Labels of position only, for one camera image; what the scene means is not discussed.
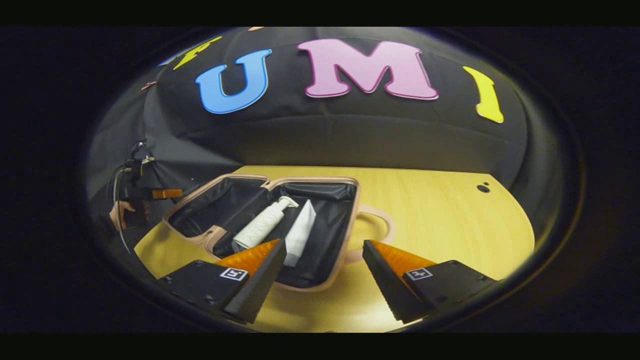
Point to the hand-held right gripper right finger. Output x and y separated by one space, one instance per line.
387 285

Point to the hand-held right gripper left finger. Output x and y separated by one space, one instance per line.
260 285

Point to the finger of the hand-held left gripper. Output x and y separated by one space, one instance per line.
167 193

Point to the white pump bottle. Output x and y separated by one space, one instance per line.
260 225

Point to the white squeeze tube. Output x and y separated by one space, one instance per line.
301 230

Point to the pink suitcase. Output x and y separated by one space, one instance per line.
330 235

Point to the small pink clip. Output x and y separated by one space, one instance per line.
148 85

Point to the black backdrop cloth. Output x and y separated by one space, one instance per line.
320 135

